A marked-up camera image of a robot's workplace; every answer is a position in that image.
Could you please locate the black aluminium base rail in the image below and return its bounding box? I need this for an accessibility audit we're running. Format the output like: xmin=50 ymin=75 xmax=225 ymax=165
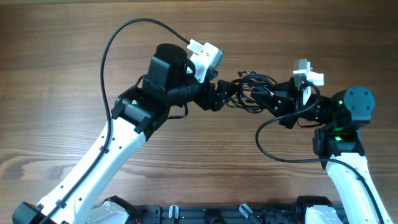
xmin=130 ymin=204 xmax=305 ymax=224

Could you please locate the black right camera cable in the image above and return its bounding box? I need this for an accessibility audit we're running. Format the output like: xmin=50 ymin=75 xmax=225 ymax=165
xmin=254 ymin=81 xmax=386 ymax=224

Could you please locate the thin black USB cable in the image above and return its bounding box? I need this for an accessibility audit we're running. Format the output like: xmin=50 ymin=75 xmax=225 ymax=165
xmin=237 ymin=70 xmax=274 ymax=103

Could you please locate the thick black USB cable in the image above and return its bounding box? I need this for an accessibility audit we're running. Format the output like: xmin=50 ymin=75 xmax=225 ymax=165
xmin=226 ymin=73 xmax=277 ymax=114

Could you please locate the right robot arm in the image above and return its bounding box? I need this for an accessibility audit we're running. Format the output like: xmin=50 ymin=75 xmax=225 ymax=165
xmin=251 ymin=78 xmax=392 ymax=223

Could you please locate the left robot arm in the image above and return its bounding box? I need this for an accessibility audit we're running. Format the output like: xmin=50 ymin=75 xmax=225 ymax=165
xmin=12 ymin=41 xmax=235 ymax=223

